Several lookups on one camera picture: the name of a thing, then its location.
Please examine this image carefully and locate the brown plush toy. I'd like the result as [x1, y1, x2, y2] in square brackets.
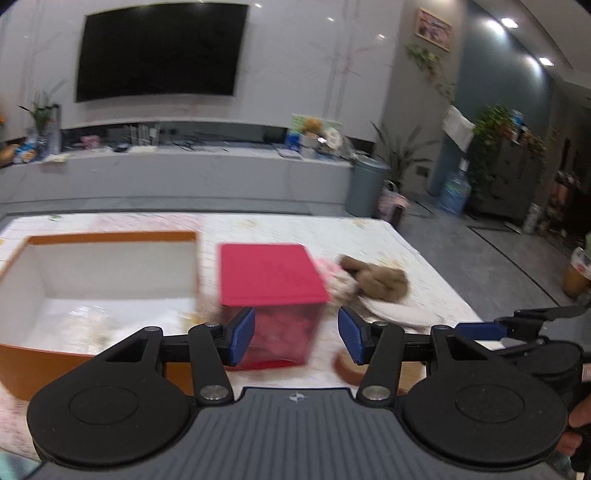
[339, 255, 410, 303]

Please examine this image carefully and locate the bear shaped loofah sponge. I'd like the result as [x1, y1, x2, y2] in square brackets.
[332, 349, 368, 387]

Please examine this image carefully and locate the person's right hand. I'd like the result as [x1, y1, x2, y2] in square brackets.
[556, 396, 591, 456]

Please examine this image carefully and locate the red lidded box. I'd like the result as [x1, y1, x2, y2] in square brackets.
[218, 243, 329, 370]

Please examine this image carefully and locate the white lace tablecloth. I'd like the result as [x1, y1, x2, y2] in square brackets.
[0, 211, 486, 462]

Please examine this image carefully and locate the small pink heater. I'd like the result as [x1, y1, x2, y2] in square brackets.
[378, 190, 409, 229]

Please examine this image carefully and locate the dark grey cabinet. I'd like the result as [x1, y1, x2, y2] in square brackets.
[465, 140, 545, 224]

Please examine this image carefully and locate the blue water jug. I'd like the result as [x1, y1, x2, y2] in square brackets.
[439, 159, 471, 216]

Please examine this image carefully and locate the grey trash bin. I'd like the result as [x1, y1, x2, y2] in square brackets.
[345, 155, 391, 217]

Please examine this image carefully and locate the white tv console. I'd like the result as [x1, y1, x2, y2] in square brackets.
[1, 145, 351, 204]

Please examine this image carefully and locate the orange white storage box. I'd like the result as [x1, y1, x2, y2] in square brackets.
[1, 231, 199, 400]

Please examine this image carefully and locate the potted floor plant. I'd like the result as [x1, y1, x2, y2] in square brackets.
[372, 122, 441, 191]

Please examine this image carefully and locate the green plant in vase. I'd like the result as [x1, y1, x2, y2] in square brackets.
[19, 79, 68, 158]

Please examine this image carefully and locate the black wall television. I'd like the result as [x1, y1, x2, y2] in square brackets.
[76, 2, 249, 103]

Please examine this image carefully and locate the framed wall picture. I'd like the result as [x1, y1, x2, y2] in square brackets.
[415, 8, 453, 52]

